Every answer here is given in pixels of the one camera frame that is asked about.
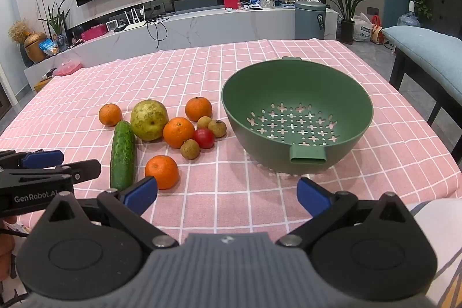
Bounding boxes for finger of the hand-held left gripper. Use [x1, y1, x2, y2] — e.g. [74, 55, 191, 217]
[0, 149, 63, 170]
[0, 159, 102, 186]

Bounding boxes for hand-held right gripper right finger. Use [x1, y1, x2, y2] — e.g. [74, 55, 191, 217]
[276, 177, 416, 247]

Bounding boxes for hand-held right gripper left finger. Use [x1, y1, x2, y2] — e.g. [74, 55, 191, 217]
[36, 177, 180, 250]

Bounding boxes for orange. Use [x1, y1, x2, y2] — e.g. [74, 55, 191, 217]
[98, 103, 122, 127]
[185, 96, 213, 122]
[145, 155, 180, 190]
[163, 117, 196, 149]

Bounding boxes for green cucumber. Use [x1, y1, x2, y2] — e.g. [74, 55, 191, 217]
[110, 120, 137, 192]

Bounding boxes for red cherry tomato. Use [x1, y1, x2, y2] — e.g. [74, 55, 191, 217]
[194, 128, 215, 149]

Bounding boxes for green colander bowl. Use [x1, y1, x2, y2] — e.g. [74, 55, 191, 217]
[221, 56, 374, 174]

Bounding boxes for person's left hand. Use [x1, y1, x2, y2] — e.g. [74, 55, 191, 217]
[0, 215, 18, 280]

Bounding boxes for pink checked tablecloth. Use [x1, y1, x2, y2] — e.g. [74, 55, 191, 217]
[0, 38, 462, 258]

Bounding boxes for pink lidded container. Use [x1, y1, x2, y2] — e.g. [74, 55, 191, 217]
[53, 58, 85, 77]

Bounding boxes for blue snack bag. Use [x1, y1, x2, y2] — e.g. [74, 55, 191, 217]
[38, 39, 59, 56]

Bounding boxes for golden vase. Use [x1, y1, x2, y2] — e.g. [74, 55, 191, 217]
[23, 33, 48, 63]

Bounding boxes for dried flower bunch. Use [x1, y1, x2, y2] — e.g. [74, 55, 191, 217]
[8, 20, 31, 44]

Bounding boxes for white printed cloth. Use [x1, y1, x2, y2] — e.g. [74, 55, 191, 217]
[407, 199, 462, 308]

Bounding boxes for pink box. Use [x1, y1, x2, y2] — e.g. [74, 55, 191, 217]
[81, 24, 108, 42]

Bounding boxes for small potted plant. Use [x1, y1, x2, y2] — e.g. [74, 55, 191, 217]
[39, 0, 72, 53]

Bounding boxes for white router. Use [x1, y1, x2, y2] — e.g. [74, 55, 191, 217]
[123, 6, 149, 32]

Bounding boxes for grey pedal trash can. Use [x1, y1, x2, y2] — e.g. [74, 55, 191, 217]
[295, 0, 338, 40]

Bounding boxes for brown bag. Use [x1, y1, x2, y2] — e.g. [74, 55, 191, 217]
[370, 25, 385, 44]

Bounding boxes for white plastic bag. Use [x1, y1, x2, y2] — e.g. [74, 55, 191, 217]
[352, 13, 375, 42]

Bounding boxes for white marble media console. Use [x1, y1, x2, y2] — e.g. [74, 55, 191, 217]
[23, 7, 338, 92]

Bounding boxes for blue bench cushion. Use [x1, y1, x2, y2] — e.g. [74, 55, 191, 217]
[382, 26, 462, 107]

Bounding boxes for tall leafy potted plant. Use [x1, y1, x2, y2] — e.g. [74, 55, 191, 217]
[317, 0, 380, 45]

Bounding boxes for dark cabinet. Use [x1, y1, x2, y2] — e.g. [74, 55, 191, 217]
[429, 0, 462, 39]

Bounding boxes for black cables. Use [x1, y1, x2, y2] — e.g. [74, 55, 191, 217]
[145, 15, 170, 51]

